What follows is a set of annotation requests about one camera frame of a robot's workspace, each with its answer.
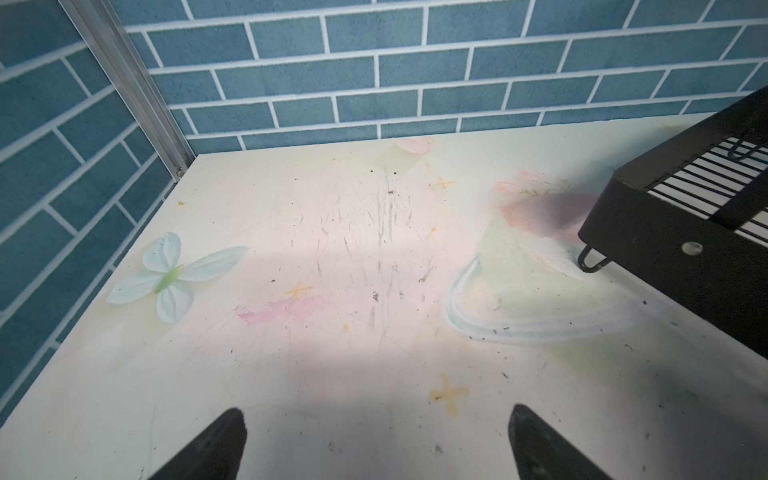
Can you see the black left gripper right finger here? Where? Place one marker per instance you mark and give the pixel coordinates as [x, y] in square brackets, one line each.
[540, 452]

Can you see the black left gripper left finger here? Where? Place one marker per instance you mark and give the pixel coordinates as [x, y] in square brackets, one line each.
[215, 453]

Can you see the black wire dish rack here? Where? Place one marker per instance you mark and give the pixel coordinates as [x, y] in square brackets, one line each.
[689, 218]

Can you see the aluminium left corner post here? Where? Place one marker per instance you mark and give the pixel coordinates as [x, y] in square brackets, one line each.
[99, 26]

